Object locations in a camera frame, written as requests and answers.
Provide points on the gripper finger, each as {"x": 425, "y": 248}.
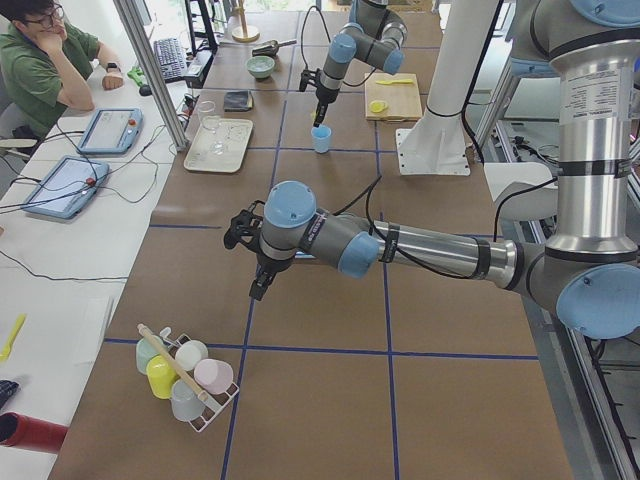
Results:
{"x": 260, "y": 285}
{"x": 319, "y": 115}

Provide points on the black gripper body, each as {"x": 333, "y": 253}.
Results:
{"x": 270, "y": 265}
{"x": 323, "y": 97}

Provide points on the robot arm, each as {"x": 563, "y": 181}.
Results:
{"x": 585, "y": 274}
{"x": 373, "y": 35}

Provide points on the stacked lemon slices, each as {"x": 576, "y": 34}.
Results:
{"x": 378, "y": 106}

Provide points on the white plastic cup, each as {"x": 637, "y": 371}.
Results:
{"x": 190, "y": 354}

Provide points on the pink plastic cup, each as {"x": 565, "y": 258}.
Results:
{"x": 215, "y": 376}

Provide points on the mint green plastic cup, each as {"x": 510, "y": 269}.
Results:
{"x": 144, "y": 352}

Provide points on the yellow plastic cup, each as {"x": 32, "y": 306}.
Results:
{"x": 161, "y": 377}

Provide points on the grey plastic cup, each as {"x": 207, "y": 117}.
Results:
{"x": 185, "y": 405}

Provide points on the yellow plastic knife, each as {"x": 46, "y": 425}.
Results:
{"x": 399, "y": 81}

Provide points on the wooden cutting board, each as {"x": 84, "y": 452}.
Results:
{"x": 404, "y": 103}

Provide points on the green bowl of ice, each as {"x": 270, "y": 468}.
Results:
{"x": 260, "y": 67}

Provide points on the steel ice scoop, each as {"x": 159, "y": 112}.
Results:
{"x": 271, "y": 48}

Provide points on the grey folded cloth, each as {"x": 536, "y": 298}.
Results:
{"x": 238, "y": 101}

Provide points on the wooden round stand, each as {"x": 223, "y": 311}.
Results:
{"x": 244, "y": 33}

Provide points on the cream bear tray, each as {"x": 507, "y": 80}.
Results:
{"x": 234, "y": 133}

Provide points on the clear wine glass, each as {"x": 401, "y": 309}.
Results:
{"x": 210, "y": 120}

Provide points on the black keyboard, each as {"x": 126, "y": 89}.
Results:
{"x": 171, "y": 58}

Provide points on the teach pendant tablet far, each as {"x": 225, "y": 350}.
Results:
{"x": 111, "y": 132}

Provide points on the teach pendant tablet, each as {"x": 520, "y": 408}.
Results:
{"x": 111, "y": 132}
{"x": 67, "y": 189}

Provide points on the teach pendant tablet near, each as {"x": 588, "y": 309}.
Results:
{"x": 67, "y": 189}

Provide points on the yellow plastic spatula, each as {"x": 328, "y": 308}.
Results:
{"x": 9, "y": 338}

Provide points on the seated person green shirt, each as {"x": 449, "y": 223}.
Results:
{"x": 46, "y": 62}

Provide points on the red cylinder tube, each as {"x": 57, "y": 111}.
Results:
{"x": 28, "y": 433}

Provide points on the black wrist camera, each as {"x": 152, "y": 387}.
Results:
{"x": 241, "y": 229}
{"x": 308, "y": 78}

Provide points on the wooden rack handle stick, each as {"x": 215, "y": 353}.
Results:
{"x": 145, "y": 332}

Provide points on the white wire cup rack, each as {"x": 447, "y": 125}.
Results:
{"x": 214, "y": 404}

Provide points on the aluminium frame post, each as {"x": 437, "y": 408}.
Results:
{"x": 133, "y": 25}

